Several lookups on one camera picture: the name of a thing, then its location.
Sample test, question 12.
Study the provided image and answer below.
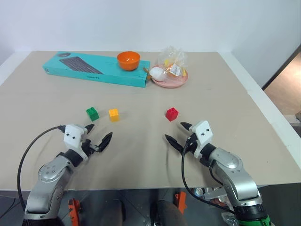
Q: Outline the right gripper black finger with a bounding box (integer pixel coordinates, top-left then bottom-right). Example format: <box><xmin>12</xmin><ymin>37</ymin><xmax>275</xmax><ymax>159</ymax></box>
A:
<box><xmin>180</xmin><ymin>121</ymin><xmax>195</xmax><ymax>132</ymax></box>
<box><xmin>164</xmin><ymin>134</ymin><xmax>184</xmax><ymax>155</ymax></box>

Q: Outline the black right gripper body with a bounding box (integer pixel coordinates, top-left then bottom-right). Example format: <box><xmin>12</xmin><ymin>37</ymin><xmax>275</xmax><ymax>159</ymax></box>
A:
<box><xmin>182</xmin><ymin>133</ymin><xmax>200</xmax><ymax>155</ymax></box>

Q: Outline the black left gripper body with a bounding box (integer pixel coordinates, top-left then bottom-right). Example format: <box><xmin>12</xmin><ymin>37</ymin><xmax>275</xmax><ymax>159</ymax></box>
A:
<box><xmin>81</xmin><ymin>138</ymin><xmax>100</xmax><ymax>159</ymax></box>

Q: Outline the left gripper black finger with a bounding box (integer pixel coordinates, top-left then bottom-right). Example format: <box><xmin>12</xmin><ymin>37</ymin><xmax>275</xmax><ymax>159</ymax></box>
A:
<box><xmin>84</xmin><ymin>123</ymin><xmax>95</xmax><ymax>136</ymax></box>
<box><xmin>97</xmin><ymin>131</ymin><xmax>113</xmax><ymax>153</ymax></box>

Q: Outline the green toy block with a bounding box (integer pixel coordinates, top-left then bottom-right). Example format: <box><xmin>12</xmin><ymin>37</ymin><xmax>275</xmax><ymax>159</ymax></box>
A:
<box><xmin>85</xmin><ymin>106</ymin><xmax>100</xmax><ymax>122</ymax></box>

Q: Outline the red toy block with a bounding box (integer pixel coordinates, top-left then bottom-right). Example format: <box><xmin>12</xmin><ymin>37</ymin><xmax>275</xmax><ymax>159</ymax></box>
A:
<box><xmin>165</xmin><ymin>107</ymin><xmax>179</xmax><ymax>122</ymax></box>

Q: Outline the yellow toy block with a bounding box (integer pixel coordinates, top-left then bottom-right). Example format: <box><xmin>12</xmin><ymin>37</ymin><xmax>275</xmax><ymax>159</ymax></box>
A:
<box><xmin>108</xmin><ymin>108</ymin><xmax>120</xmax><ymax>122</ymax></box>

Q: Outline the pink round plate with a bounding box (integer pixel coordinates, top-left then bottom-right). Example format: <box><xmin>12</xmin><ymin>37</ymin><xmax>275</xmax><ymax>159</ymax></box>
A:
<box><xmin>150</xmin><ymin>67</ymin><xmax>189</xmax><ymax>89</ymax></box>

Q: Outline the orange table clamp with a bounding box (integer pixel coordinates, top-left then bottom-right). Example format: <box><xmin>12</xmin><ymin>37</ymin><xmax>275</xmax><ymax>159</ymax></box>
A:
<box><xmin>174</xmin><ymin>192</ymin><xmax>188</xmax><ymax>214</ymax></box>
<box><xmin>67</xmin><ymin>197</ymin><xmax>82</xmax><ymax>226</ymax></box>

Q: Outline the white lumpy toy food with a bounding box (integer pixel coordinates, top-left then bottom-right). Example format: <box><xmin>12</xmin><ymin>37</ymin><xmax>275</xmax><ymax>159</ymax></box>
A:
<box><xmin>150</xmin><ymin>66</ymin><xmax>168</xmax><ymax>82</ymax></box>

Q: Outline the teal keyboard box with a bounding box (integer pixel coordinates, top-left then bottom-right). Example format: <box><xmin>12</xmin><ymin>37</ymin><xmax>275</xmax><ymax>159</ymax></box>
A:
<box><xmin>42</xmin><ymin>51</ymin><xmax>151</xmax><ymax>88</ymax></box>

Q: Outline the clear crinkled plastic bag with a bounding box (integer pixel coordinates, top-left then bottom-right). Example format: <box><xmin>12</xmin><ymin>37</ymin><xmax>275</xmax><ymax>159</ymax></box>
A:
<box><xmin>157</xmin><ymin>46</ymin><xmax>189</xmax><ymax>82</ymax></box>

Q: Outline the orange plastic bowl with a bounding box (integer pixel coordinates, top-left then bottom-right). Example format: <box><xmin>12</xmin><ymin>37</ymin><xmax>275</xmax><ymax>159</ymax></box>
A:
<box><xmin>117</xmin><ymin>51</ymin><xmax>141</xmax><ymax>72</ymax></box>

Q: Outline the clear plastic wrapper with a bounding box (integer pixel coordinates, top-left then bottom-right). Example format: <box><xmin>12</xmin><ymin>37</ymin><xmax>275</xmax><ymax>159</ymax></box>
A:
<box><xmin>221</xmin><ymin>211</ymin><xmax>240</xmax><ymax>226</ymax></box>

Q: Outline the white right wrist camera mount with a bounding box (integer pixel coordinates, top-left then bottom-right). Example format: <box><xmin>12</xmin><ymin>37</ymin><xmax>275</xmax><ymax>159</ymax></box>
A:
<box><xmin>190</xmin><ymin>120</ymin><xmax>214</xmax><ymax>159</ymax></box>

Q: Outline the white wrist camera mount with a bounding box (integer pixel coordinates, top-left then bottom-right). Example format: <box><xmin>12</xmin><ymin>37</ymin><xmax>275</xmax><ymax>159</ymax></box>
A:
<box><xmin>190</xmin><ymin>120</ymin><xmax>214</xmax><ymax>159</ymax></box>
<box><xmin>63</xmin><ymin>124</ymin><xmax>90</xmax><ymax>163</ymax></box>

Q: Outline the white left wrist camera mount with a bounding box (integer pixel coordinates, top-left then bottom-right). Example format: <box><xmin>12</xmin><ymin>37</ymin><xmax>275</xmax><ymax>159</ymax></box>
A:
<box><xmin>63</xmin><ymin>124</ymin><xmax>90</xmax><ymax>163</ymax></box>

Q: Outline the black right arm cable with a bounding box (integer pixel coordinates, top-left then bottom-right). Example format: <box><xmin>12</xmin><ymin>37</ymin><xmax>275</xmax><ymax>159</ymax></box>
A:
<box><xmin>181</xmin><ymin>136</ymin><xmax>236</xmax><ymax>215</ymax></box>

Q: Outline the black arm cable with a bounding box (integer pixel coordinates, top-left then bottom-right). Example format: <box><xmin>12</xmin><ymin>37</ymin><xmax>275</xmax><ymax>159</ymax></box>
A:
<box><xmin>181</xmin><ymin>136</ymin><xmax>236</xmax><ymax>215</ymax></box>
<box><xmin>17</xmin><ymin>125</ymin><xmax>66</xmax><ymax>214</ymax></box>

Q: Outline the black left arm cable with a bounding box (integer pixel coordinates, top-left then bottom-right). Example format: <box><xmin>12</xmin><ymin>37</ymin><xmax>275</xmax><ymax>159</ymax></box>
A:
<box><xmin>17</xmin><ymin>125</ymin><xmax>66</xmax><ymax>214</ymax></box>

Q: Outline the metal bracket under table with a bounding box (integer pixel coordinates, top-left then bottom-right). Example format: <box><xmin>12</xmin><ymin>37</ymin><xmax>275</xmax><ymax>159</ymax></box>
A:
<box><xmin>194</xmin><ymin>186</ymin><xmax>228</xmax><ymax>201</ymax></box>

